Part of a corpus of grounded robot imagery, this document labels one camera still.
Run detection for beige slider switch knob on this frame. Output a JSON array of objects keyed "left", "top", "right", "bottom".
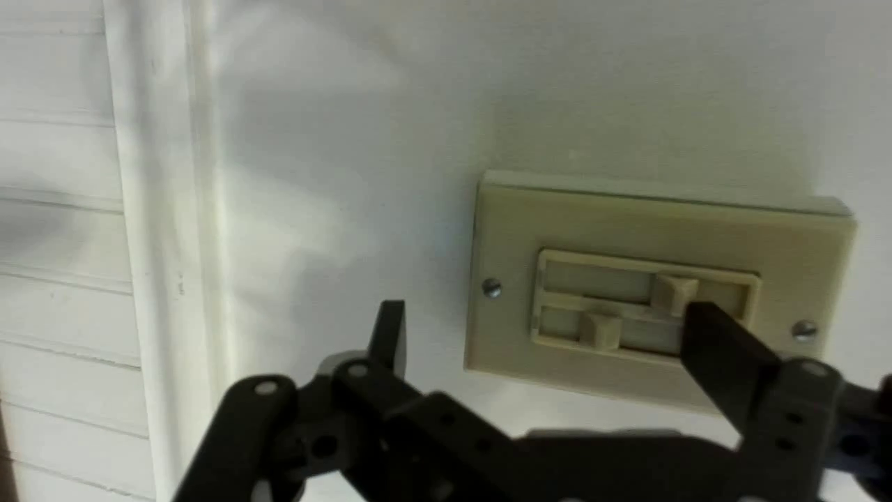
[
  {"left": 648, "top": 271, "right": 704, "bottom": 317},
  {"left": 578, "top": 309, "right": 624, "bottom": 353}
]

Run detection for white vertical trim moulding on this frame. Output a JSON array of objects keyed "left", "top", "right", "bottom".
[{"left": 97, "top": 0, "right": 237, "bottom": 502}]

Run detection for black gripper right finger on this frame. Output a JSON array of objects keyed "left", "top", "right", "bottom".
[{"left": 681, "top": 298, "right": 892, "bottom": 502}]

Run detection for beige light switch plate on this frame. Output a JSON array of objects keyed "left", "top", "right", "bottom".
[{"left": 464, "top": 168, "right": 862, "bottom": 413}]

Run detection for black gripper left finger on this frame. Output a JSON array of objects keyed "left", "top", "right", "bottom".
[{"left": 174, "top": 298, "right": 560, "bottom": 502}]

